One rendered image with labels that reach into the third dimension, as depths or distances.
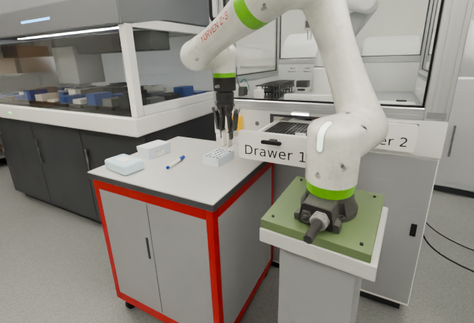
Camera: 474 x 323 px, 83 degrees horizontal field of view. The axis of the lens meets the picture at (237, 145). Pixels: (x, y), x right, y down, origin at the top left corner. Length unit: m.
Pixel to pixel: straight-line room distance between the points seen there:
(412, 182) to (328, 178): 0.68
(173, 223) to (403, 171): 0.94
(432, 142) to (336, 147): 0.67
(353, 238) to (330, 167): 0.17
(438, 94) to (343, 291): 0.78
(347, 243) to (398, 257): 0.82
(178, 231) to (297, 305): 0.46
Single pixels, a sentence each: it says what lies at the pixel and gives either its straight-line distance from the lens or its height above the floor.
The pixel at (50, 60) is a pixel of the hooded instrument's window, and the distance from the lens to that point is 2.03.
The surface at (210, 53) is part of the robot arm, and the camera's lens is 0.94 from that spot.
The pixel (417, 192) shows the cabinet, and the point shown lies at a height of 0.65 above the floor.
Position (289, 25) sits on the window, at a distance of 1.30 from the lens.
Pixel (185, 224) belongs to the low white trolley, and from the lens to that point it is 1.00.
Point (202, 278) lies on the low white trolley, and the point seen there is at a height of 0.43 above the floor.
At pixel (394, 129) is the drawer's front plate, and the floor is 0.91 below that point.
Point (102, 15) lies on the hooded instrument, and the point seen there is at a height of 1.40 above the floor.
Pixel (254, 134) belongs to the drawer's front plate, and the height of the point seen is 0.92.
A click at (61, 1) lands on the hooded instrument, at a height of 1.50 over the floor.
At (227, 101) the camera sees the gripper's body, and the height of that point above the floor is 1.02.
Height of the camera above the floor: 1.19
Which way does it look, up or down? 18 degrees down
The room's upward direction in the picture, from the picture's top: 2 degrees counter-clockwise
